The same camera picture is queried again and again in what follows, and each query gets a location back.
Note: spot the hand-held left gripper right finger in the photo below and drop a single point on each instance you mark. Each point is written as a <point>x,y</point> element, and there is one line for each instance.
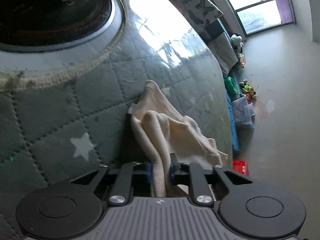
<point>172,173</point>

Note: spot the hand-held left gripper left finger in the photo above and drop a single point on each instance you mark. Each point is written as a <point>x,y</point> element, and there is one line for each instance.
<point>149,173</point>

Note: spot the cream garment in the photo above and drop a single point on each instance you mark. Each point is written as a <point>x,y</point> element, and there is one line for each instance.
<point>160,130</point>

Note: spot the red plastic stool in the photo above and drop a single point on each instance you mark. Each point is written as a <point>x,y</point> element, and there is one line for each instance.
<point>241,167</point>

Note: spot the blue bench mat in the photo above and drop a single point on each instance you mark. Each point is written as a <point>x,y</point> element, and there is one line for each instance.
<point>233,135</point>

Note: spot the clear plastic storage box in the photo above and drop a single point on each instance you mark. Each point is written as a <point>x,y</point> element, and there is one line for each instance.
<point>242,111</point>

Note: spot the green bowl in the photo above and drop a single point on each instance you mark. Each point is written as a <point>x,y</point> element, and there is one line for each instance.
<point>230,85</point>

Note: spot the green plush toy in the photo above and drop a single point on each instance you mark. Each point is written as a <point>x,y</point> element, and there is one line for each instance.
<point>247,88</point>

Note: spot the grey pillow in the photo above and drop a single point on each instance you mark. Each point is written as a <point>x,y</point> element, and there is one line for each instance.
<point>222,52</point>

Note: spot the colourful plush toy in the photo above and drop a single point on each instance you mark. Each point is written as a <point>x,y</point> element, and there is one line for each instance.
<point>241,58</point>

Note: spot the panda plush toy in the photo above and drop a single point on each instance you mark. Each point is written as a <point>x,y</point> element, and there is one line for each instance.
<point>236,42</point>

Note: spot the butterfly print pillow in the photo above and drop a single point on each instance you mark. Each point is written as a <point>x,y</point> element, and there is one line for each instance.
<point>197,5</point>

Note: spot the window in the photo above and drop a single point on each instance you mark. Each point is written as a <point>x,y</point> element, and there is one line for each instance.
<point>255,5</point>

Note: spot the black round induction cooktop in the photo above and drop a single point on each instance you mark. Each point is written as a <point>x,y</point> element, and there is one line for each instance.
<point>50,10</point>

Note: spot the purple roller blind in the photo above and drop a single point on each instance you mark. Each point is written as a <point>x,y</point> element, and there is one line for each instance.
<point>282,2</point>

